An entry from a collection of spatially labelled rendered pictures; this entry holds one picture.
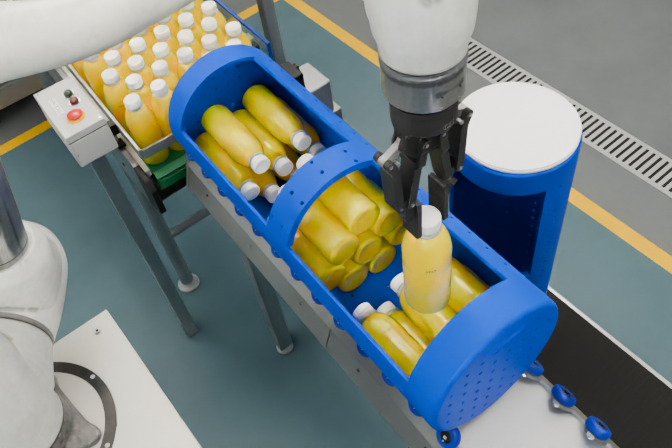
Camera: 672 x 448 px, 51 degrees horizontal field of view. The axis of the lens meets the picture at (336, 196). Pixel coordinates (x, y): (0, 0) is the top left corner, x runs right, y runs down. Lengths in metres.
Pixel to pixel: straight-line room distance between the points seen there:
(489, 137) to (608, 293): 1.16
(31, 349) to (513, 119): 1.07
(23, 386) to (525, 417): 0.84
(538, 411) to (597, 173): 1.70
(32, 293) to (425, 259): 0.63
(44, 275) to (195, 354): 1.38
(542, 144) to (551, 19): 2.08
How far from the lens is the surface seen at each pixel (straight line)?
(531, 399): 1.38
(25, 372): 1.18
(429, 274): 0.98
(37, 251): 1.23
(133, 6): 0.71
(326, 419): 2.36
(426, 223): 0.93
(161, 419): 1.29
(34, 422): 1.22
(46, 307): 1.26
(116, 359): 1.38
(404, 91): 0.72
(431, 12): 0.64
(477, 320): 1.09
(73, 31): 0.70
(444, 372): 1.10
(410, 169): 0.83
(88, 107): 1.76
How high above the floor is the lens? 2.18
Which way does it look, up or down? 51 degrees down
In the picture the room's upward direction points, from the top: 10 degrees counter-clockwise
